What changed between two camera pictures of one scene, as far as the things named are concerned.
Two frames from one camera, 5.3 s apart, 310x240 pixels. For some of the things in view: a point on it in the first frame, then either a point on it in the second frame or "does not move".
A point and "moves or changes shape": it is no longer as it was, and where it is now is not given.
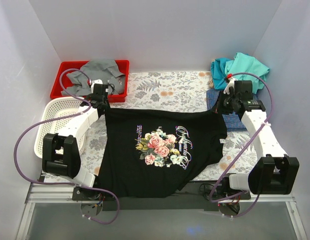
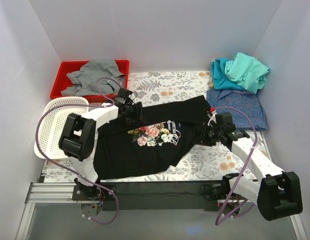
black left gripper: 101,104 → 138,111
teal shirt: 244,63 does not move
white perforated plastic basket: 55,107 does not move
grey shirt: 104,70 does not move
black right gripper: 225,105 → 206,137
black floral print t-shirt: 149,152 moves or changes shape
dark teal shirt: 219,73 does not move
